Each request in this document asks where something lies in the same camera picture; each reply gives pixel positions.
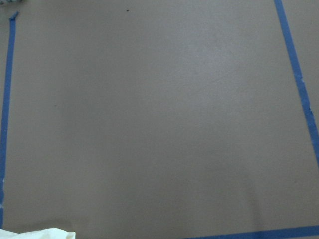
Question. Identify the cream long-sleeve cat shirt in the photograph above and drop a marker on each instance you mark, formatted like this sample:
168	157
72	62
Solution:
50	233

